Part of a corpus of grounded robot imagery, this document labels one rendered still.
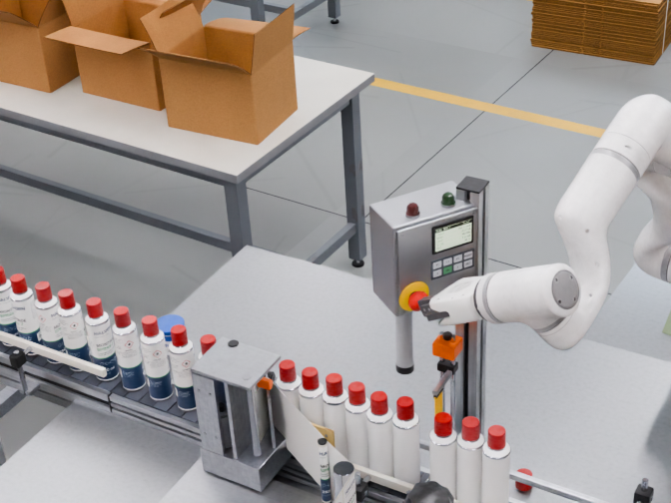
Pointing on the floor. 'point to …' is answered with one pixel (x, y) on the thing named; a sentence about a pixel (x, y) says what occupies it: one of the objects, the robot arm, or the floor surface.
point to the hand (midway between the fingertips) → (430, 305)
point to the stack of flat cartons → (604, 28)
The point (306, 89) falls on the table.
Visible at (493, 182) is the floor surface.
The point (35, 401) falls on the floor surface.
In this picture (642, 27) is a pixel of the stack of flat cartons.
